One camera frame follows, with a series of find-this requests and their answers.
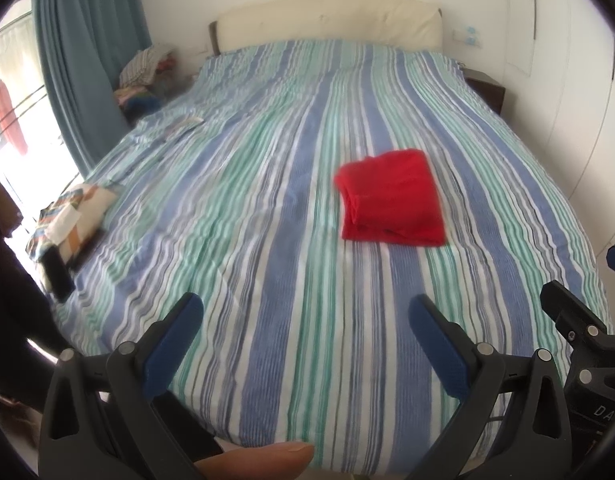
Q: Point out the blue curtain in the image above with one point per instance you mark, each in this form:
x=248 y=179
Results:
x=82 y=60

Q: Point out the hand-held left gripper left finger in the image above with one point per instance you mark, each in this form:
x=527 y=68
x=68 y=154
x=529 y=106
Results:
x=173 y=345

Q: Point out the red hanging garment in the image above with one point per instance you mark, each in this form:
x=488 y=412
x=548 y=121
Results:
x=7 y=115

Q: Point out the black box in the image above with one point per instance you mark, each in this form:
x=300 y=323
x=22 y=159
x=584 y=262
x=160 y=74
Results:
x=57 y=272

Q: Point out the red sweater with white figure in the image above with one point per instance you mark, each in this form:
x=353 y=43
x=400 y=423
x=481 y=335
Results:
x=392 y=200

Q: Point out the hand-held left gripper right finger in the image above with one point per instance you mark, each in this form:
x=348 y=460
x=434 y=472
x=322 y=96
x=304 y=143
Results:
x=440 y=347

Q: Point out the white wall socket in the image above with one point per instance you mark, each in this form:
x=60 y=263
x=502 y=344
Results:
x=466 y=35

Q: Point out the pile of mixed clothes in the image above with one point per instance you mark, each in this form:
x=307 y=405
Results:
x=142 y=72

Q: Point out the striped blue green bed cover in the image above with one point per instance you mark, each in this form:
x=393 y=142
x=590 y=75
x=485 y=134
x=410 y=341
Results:
x=267 y=220

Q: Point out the dark wooden nightstand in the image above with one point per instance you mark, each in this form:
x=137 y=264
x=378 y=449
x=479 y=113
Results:
x=487 y=90

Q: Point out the patchwork patterned cushion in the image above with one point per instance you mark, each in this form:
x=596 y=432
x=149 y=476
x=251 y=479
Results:
x=72 y=220

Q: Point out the cream padded headboard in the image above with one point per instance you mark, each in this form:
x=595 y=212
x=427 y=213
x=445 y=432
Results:
x=327 y=22

